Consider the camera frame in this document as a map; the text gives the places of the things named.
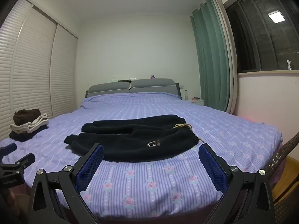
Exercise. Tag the folded dark navy garment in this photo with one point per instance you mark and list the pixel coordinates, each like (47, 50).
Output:
(25, 135)

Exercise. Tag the black fleece pants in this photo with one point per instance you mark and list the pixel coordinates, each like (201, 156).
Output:
(130, 142)

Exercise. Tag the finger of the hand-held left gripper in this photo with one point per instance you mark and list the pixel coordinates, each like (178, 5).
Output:
(24, 160)
(8, 148)

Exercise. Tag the white louvered wardrobe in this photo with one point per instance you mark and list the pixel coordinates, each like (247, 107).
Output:
(32, 74)

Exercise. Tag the clear water bottle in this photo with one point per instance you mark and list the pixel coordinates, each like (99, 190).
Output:
(186, 95)

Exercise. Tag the folded beige garment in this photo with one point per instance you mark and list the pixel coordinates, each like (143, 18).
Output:
(30, 126)

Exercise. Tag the brown wicker chair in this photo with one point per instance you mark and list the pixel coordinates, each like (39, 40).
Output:
(280, 154)

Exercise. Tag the dark window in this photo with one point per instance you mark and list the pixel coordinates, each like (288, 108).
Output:
(264, 35)

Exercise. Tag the small white tube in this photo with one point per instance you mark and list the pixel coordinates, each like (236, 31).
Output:
(289, 65)

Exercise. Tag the bed with purple floral sheet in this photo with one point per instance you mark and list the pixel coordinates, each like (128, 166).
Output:
(144, 107)

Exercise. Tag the grey padded headboard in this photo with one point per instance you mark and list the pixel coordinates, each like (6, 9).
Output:
(151, 84)

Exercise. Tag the white nightstand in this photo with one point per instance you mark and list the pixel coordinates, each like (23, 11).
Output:
(197, 102)

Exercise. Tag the green curtain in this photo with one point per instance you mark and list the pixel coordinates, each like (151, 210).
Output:
(211, 63)

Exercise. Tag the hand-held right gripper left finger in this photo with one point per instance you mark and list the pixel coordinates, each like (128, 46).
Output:
(90, 165)

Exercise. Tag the folded brown garment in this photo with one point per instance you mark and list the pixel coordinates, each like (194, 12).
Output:
(25, 116)

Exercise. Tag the small red item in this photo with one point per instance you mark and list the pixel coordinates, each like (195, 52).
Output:
(195, 98)

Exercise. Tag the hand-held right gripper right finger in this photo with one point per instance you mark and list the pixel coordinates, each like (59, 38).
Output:
(213, 168)

